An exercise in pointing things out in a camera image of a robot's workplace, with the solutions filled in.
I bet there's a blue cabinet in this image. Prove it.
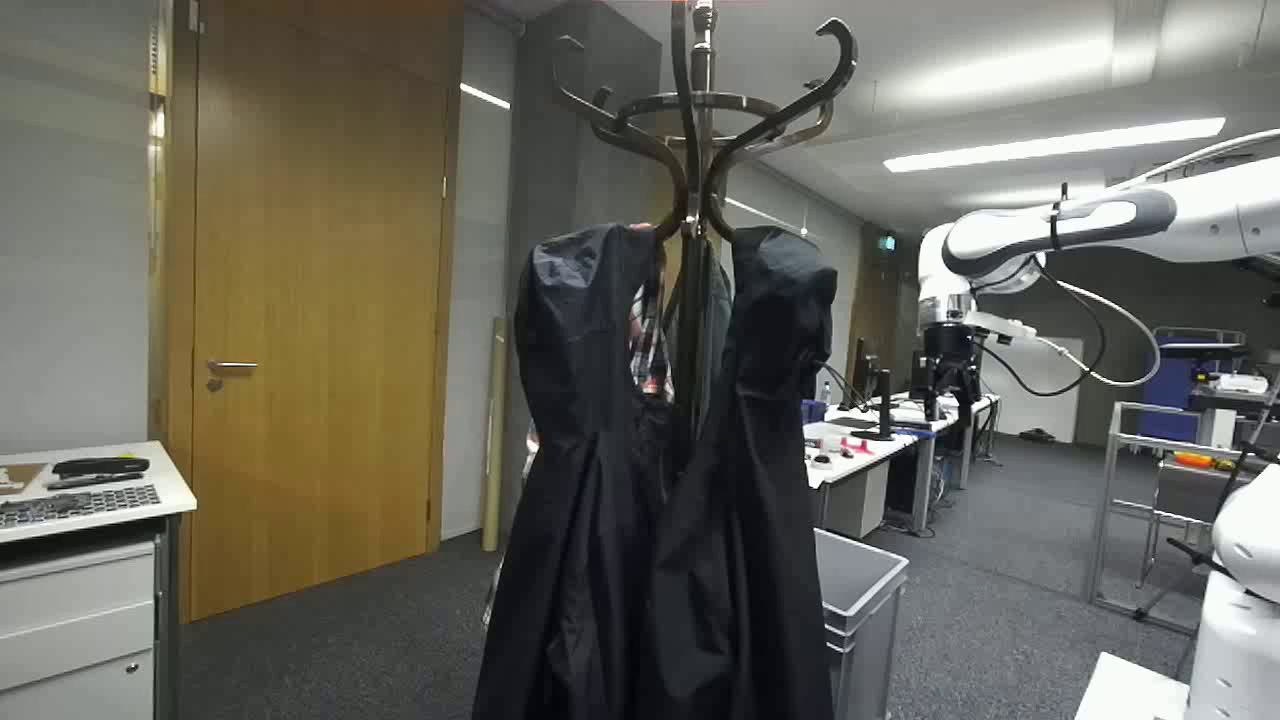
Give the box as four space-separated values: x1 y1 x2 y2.
1140 327 1246 448

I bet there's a white office desk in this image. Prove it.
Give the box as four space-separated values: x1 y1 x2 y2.
804 420 929 541

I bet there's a white robot base platform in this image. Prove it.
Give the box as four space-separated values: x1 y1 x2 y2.
1071 648 1190 720

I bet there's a black stapler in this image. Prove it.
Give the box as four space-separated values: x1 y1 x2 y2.
48 452 155 494

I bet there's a grey metal frame table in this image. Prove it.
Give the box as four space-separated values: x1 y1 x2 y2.
1082 395 1212 619

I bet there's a gripper cable loop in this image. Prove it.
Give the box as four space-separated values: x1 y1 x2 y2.
980 195 1166 402

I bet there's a metal door handle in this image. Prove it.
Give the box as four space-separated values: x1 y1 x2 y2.
198 354 264 395

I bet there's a dark green jacket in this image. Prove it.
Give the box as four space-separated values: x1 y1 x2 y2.
699 243 741 404

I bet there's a grey-white plastic container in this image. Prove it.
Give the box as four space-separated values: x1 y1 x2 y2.
810 526 910 720

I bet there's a light wooden door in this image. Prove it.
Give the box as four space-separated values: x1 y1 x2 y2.
165 0 464 625

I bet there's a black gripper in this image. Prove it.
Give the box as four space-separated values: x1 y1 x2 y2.
920 318 988 404

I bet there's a black hoodie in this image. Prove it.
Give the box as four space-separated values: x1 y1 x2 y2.
646 224 843 720

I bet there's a dark keyboard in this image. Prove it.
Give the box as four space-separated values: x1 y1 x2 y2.
0 479 165 532

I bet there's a white whiteboard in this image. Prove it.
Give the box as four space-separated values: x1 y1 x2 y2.
983 333 1087 448

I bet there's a black jacket with plaid lining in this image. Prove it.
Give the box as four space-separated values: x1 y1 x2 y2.
466 220 699 720

